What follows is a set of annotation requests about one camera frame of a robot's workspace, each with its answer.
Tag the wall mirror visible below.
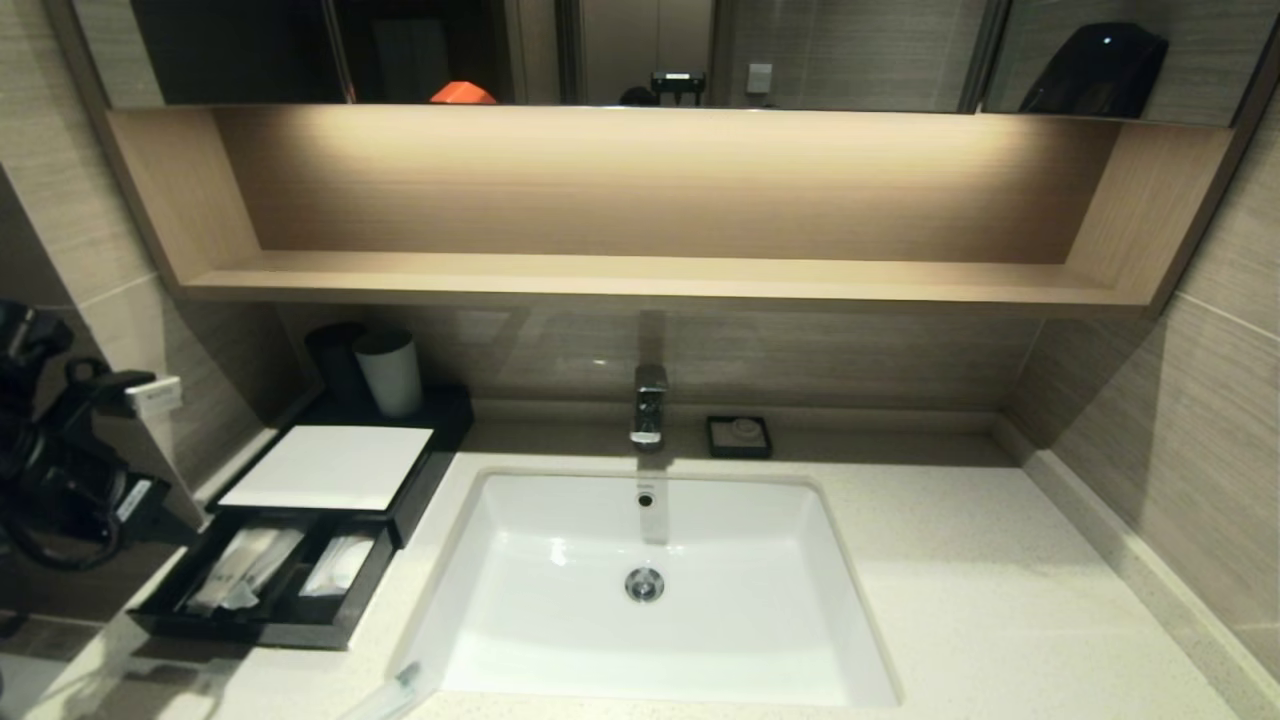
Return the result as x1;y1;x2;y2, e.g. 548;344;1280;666
75;0;1280;129

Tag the black amenity box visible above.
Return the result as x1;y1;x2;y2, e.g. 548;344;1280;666
205;385;476;549

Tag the wooden wall shelf niche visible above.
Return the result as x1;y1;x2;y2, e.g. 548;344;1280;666
105;105;1236;319

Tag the toothbrush with green label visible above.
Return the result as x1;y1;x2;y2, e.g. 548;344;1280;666
185;525;284;615
240;528;307;606

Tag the black glossy wall dispenser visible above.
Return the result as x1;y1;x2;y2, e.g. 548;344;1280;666
1017;24;1169;121

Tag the black tumbler cup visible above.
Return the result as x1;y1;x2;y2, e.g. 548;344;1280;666
305;322;371;403

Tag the small item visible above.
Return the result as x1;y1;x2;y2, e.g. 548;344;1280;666
338;660;427;720

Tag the grey plastic cup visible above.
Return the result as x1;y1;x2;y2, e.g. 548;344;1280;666
354;330;426;419

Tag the chrome sink faucet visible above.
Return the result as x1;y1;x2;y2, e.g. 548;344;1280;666
629;364;669;448

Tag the small white wrapped packet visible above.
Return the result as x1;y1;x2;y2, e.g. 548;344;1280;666
300;534;377;599

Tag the white ceramic sink basin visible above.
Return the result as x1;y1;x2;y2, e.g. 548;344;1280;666
400;468;901;709

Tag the white square plate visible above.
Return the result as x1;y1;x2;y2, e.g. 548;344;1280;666
217;425;435;512

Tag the black square soap dish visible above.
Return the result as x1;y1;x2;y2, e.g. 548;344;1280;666
706;416;773;461

